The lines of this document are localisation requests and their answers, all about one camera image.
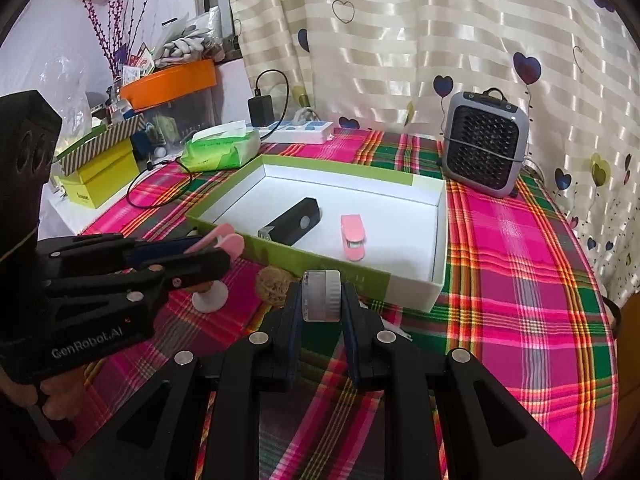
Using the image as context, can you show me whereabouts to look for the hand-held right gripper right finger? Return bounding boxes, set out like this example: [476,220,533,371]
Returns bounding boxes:
[340,282,583,480]

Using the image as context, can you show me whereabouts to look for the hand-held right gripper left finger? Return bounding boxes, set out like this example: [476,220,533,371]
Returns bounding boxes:
[62,280,306,480]

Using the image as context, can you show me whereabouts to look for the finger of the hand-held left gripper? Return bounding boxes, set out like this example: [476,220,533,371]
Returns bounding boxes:
[42,250,232,341]
[35,234,202,270]

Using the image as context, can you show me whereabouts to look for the small pink cup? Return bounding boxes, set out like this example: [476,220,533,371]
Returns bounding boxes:
[182,222,246,315]

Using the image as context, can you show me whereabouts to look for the small white round jar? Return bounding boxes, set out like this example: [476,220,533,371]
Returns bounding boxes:
[302,269,344,322]

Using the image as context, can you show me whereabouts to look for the brown walnut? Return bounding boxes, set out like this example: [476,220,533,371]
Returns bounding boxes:
[256,266,292,306]

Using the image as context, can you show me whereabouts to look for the green white cardboard box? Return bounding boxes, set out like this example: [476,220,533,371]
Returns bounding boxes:
[185,154,448,314]

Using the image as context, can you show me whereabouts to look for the person's left hand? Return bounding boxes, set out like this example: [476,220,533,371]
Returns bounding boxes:
[0,366,69,422]

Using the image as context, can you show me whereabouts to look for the yellow green box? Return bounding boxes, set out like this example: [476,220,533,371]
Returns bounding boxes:
[52,137,141,210]

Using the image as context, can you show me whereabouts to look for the brown white striped box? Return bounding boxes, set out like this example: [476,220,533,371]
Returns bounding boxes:
[55,112,147,173]

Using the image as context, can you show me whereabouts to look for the black rectangular device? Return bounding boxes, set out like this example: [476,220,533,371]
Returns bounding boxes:
[257,197,321,247]

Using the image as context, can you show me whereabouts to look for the clear plastic bag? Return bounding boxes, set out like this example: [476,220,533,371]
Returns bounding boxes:
[37,55,110,128]

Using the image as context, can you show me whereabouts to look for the small blue box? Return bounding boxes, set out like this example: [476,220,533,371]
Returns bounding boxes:
[131,129,154,159]

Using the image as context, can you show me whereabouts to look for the green tissue pack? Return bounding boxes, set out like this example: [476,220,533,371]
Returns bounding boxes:
[179,120,262,173]

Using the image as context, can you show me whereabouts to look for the colourful packets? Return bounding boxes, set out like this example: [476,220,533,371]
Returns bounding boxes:
[119,42,157,87]

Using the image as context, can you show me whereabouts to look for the black charger adapter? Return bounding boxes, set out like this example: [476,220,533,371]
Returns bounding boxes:
[247,89,274,126]

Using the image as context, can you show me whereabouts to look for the white blue power strip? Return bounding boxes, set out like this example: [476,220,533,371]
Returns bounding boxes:
[257,119,335,144]

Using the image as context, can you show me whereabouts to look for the clear storage box orange lid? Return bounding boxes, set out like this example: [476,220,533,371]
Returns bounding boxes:
[119,58,224,161]

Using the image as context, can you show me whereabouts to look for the pink green plaid tablecloth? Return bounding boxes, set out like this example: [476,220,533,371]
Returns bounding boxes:
[42,127,619,480]

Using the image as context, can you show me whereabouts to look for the purple flower branches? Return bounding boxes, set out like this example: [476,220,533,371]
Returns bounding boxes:
[82,0,168,83]

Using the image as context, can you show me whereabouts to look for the white cotton gloves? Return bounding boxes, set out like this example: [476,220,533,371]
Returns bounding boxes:
[152,7,223,68]

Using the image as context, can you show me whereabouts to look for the small grey heater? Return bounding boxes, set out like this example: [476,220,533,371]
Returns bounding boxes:
[442,87,531,199]

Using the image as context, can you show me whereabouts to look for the striped heart print curtain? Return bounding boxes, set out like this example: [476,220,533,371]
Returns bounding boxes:
[225,0,640,306]

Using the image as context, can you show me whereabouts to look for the thin black cable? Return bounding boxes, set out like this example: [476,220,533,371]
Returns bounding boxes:
[125,156,195,210]

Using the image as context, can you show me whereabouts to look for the black charger cable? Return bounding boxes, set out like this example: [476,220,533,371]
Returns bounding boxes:
[255,70,292,126]

